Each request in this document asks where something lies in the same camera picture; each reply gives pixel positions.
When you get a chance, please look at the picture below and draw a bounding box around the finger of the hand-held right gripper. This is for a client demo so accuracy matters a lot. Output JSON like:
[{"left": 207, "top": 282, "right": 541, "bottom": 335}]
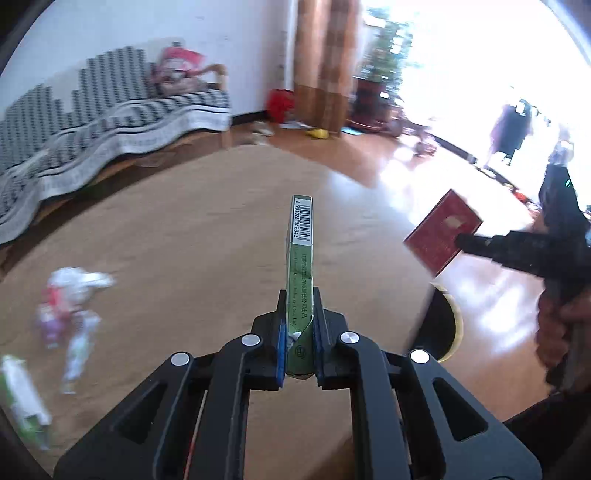
[{"left": 455, "top": 232, "right": 551, "bottom": 274}]

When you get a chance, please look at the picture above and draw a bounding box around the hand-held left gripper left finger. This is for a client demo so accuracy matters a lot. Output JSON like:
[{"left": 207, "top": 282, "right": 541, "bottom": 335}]
[{"left": 53, "top": 288, "right": 289, "bottom": 480}]

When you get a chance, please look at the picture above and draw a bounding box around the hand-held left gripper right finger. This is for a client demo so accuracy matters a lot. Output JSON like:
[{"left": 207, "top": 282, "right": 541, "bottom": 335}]
[{"left": 311, "top": 286, "right": 543, "bottom": 480}]

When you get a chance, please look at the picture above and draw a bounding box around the red cardboard box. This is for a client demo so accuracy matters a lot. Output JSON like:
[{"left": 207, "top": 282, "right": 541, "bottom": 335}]
[{"left": 403, "top": 188, "right": 484, "bottom": 278}]

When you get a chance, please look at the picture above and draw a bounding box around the green grey cigarette box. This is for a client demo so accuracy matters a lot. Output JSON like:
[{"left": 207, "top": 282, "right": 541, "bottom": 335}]
[{"left": 284, "top": 195, "right": 317, "bottom": 380}]

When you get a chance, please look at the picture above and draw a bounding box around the person's right hand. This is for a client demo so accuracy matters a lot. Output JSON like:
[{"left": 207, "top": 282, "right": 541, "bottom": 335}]
[{"left": 536, "top": 285, "right": 591, "bottom": 370}]

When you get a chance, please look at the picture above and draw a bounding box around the dark red plant stand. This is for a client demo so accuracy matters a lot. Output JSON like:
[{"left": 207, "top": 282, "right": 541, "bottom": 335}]
[{"left": 348, "top": 76, "right": 402, "bottom": 134}]

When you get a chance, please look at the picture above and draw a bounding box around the white torn packet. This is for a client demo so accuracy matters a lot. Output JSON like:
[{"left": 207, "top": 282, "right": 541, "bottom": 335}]
[{"left": 62, "top": 310, "right": 102, "bottom": 395}]

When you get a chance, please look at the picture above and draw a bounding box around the white crumpled tissue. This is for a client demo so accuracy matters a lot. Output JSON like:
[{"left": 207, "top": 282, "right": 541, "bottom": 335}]
[{"left": 48, "top": 268, "right": 115, "bottom": 305}]

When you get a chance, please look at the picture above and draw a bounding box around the green potted plant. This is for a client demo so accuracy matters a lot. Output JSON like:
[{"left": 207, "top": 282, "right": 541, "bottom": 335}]
[{"left": 358, "top": 18, "right": 411, "bottom": 84}]

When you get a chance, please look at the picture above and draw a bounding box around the red bag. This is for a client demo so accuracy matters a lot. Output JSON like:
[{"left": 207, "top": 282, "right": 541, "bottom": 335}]
[{"left": 268, "top": 89, "right": 296, "bottom": 123}]

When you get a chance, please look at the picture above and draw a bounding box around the brown patterned curtain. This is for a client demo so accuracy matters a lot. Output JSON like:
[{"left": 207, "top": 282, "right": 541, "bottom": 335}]
[{"left": 293, "top": 0, "right": 361, "bottom": 132}]

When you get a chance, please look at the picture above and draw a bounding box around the green white packet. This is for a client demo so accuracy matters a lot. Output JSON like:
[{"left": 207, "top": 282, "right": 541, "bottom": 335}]
[{"left": 0, "top": 355, "right": 52, "bottom": 450}]

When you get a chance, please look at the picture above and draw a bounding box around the sofa with patterned cover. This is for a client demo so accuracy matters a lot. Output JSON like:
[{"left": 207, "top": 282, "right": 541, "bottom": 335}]
[{"left": 0, "top": 46, "right": 232, "bottom": 245}]

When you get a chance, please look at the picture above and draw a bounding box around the pink printed cushion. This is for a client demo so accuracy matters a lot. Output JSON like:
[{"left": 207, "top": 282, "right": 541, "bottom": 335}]
[{"left": 154, "top": 46, "right": 206, "bottom": 84}]

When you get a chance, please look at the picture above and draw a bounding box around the wooden frame sofa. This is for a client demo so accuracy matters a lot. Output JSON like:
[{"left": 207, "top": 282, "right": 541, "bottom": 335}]
[{"left": 0, "top": 39, "right": 232, "bottom": 259}]

